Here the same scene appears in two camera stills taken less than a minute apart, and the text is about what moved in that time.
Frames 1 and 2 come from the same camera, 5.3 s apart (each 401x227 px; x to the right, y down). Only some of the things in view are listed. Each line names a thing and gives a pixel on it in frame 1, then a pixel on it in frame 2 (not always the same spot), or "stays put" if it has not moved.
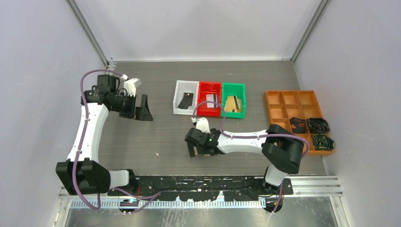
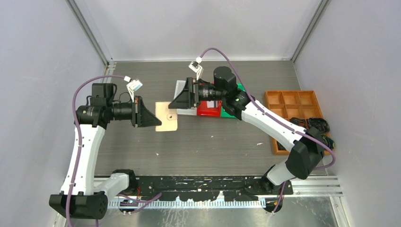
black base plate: [204, 188] stays put
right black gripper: [191, 149] to [185, 99]
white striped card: [212, 98] stays put
